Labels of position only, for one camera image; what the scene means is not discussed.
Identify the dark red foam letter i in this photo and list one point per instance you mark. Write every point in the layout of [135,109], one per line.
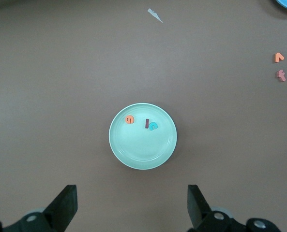
[146,124]

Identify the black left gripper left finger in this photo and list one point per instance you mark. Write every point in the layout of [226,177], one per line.
[58,212]

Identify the white paper scrap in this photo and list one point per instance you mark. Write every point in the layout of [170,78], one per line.
[155,15]

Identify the orange foam letter e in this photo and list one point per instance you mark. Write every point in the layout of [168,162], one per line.
[126,119]

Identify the salmon foam letter f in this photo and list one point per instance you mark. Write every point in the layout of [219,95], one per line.
[281,76]

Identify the orange foam letter v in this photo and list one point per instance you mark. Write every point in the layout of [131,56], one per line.
[279,55]

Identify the light green plate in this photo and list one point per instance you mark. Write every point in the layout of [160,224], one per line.
[143,149]

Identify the teal foam letter c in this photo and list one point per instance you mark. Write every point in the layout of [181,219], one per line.
[150,126]

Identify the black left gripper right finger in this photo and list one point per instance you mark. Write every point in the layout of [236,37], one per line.
[201,220]

